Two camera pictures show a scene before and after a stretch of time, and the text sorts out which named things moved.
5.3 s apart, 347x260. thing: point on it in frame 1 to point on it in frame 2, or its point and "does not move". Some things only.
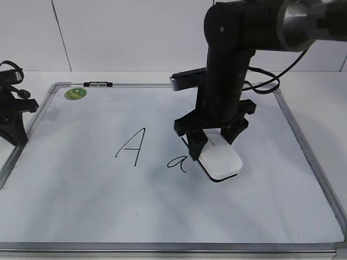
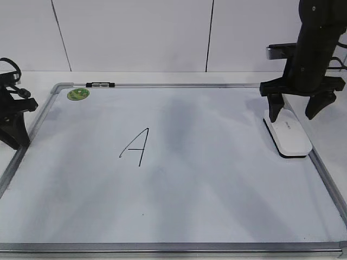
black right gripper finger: [197, 139] to [276, 102]
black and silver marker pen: [98, 84] does not move
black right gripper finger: [229, 132] to [316, 103]
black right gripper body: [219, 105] to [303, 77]
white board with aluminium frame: [103, 176] does not move
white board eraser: [218, 158] to [288, 135]
